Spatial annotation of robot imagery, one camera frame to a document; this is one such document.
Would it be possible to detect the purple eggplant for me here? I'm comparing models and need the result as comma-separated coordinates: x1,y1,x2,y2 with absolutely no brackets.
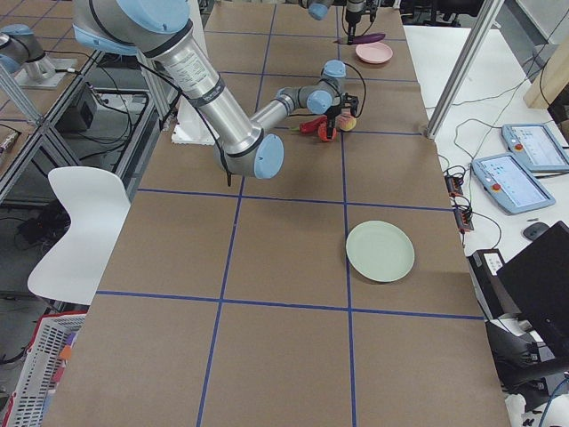
345,33,386,45

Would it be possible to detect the pink plate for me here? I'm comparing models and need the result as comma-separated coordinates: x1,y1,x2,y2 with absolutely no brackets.
356,42,393,65

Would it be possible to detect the white chair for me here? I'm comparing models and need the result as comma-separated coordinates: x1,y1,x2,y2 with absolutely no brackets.
28,166,131,305

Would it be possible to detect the light green plate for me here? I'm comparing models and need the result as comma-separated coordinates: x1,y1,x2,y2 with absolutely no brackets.
345,221,415,283

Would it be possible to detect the aluminium frame post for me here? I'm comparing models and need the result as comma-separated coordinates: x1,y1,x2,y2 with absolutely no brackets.
424,0,505,140

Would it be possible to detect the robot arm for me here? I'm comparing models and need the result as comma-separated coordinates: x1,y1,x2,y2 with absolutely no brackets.
290,0,386,45
73,1,358,179

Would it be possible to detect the brown paper table cover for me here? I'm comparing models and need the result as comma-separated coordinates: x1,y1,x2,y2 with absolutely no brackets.
42,4,512,427

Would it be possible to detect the white plastic basket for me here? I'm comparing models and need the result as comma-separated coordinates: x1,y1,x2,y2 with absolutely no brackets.
2,311,86,426

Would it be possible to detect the black computer mouse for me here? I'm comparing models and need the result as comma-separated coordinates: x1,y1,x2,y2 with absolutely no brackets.
523,222,549,241

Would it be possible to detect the far teach pendant tablet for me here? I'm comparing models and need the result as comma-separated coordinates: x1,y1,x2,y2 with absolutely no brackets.
501,124,568,173

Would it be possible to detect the peach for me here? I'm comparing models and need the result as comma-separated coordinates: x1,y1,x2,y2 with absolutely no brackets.
336,113,357,132

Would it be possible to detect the red chili pepper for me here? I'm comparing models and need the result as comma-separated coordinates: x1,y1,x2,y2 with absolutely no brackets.
291,116,326,134

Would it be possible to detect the orange usb hub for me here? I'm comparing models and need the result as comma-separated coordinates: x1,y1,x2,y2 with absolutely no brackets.
445,174,464,197

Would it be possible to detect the near teach pendant tablet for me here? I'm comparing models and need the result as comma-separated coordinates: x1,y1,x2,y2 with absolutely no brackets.
471,153,556,214

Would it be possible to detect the black laptop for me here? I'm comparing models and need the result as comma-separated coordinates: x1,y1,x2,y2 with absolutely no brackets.
498,221,568,357

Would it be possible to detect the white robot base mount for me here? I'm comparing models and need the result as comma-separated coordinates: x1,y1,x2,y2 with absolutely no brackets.
172,97,214,145

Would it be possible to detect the red pomegranate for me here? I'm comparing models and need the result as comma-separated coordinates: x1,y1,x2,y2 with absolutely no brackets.
317,123,337,142

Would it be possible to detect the teach pendant tablet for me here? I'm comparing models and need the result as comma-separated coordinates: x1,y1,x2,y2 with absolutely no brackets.
501,124,568,173
471,153,556,214

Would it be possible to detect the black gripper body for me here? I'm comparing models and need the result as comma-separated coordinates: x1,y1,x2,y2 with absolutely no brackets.
326,93,359,118
345,0,365,23

